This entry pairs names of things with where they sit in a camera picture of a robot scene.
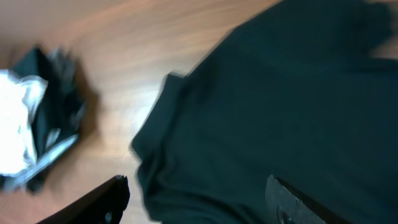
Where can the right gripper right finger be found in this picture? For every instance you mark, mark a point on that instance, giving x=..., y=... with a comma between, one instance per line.
x=287, y=205

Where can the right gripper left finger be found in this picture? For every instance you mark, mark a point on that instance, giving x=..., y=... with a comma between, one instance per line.
x=105, y=204

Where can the black t-shirt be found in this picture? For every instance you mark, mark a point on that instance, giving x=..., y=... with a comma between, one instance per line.
x=294, y=93

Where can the folded black shirt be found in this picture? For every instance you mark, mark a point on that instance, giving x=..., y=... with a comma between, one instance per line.
x=61, y=109

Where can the white shirt black print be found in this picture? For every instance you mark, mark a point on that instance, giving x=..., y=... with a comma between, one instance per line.
x=20, y=98

